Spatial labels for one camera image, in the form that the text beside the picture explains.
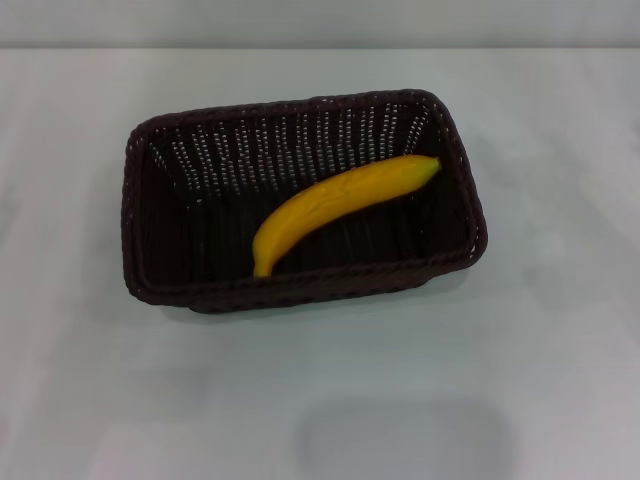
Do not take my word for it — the dark brown woven basket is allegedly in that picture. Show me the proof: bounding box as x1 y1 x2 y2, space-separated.
119 88 490 319

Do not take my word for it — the yellow banana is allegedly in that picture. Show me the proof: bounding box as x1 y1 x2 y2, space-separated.
252 154 444 279

